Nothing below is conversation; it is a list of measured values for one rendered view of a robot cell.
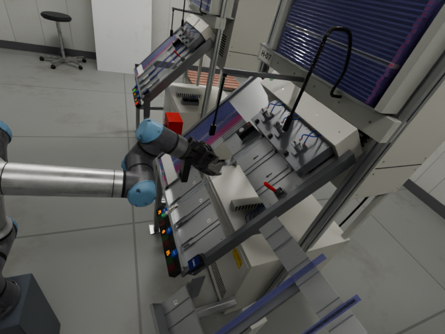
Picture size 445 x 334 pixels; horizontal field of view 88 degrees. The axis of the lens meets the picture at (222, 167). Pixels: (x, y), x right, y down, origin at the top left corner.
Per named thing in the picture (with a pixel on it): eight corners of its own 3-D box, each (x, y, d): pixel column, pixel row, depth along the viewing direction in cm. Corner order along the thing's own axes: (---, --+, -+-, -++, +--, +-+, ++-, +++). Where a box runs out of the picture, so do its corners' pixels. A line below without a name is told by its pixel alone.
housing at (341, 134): (342, 167, 79) (334, 145, 69) (271, 103, 113) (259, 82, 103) (362, 152, 78) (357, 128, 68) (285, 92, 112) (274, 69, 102)
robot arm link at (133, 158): (118, 180, 69) (139, 155, 66) (118, 157, 77) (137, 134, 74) (142, 189, 74) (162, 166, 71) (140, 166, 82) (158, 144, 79)
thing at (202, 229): (191, 268, 88) (186, 266, 86) (162, 161, 134) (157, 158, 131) (230, 240, 85) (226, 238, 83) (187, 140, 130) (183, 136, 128)
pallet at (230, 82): (231, 79, 509) (232, 75, 503) (244, 93, 458) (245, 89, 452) (183, 74, 468) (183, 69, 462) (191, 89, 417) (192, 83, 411)
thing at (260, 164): (272, 215, 84) (267, 210, 80) (213, 122, 129) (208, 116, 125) (351, 158, 78) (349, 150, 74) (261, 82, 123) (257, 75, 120)
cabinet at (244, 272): (221, 318, 141) (251, 267, 104) (191, 225, 189) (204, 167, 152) (303, 289, 167) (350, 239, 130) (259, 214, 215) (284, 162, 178)
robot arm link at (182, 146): (167, 158, 74) (162, 144, 80) (178, 164, 77) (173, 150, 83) (181, 141, 72) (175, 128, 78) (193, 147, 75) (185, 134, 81)
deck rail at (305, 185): (195, 276, 89) (184, 274, 85) (193, 271, 90) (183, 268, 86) (356, 162, 77) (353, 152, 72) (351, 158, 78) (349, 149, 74)
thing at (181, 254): (193, 271, 90) (181, 268, 85) (163, 164, 136) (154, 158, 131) (195, 269, 90) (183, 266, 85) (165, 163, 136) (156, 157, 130)
